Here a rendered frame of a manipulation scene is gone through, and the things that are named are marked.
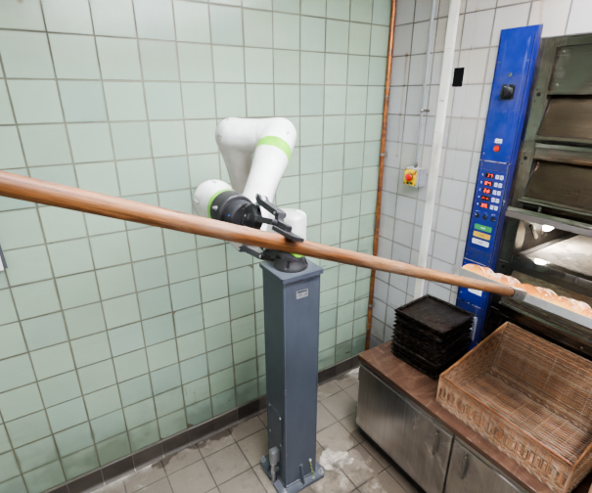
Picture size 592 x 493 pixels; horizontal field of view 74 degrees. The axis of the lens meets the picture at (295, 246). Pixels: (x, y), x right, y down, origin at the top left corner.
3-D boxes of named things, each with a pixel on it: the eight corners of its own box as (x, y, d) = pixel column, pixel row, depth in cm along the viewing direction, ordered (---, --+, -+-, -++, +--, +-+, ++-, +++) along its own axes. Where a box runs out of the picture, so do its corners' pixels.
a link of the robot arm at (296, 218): (274, 246, 175) (273, 203, 168) (308, 248, 172) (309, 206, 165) (265, 256, 163) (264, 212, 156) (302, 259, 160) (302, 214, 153)
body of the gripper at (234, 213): (257, 201, 91) (278, 211, 83) (247, 236, 92) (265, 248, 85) (229, 194, 86) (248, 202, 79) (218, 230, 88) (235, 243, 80)
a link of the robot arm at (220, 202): (202, 223, 91) (212, 185, 90) (245, 232, 98) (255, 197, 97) (211, 230, 86) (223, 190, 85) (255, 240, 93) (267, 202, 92)
